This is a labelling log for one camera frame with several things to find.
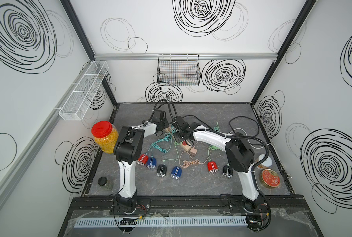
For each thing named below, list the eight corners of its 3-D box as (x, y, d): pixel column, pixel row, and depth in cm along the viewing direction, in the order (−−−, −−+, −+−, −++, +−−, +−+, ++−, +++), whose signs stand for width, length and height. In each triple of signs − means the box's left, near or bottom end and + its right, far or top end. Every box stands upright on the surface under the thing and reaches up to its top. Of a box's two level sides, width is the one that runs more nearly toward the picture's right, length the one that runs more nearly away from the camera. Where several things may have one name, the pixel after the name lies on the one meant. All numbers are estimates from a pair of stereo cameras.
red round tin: (263, 187, 81) (266, 185, 78) (257, 171, 87) (260, 169, 84) (278, 187, 81) (282, 185, 78) (272, 171, 87) (275, 169, 84)
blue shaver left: (146, 168, 87) (146, 166, 85) (148, 159, 91) (147, 157, 89) (155, 168, 87) (155, 166, 85) (156, 159, 91) (156, 157, 89)
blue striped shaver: (170, 177, 85) (169, 175, 82) (172, 167, 89) (172, 165, 86) (180, 180, 84) (180, 178, 81) (182, 169, 88) (183, 167, 85)
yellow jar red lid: (103, 154, 96) (87, 136, 79) (108, 139, 104) (95, 120, 87) (119, 154, 96) (106, 137, 79) (123, 139, 104) (112, 120, 87)
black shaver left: (156, 176, 85) (156, 175, 82) (157, 166, 89) (157, 164, 86) (166, 177, 85) (166, 175, 82) (167, 166, 89) (166, 164, 86)
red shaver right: (208, 173, 85) (209, 172, 83) (206, 162, 90) (207, 161, 88) (217, 173, 85) (218, 172, 83) (216, 162, 90) (216, 161, 88)
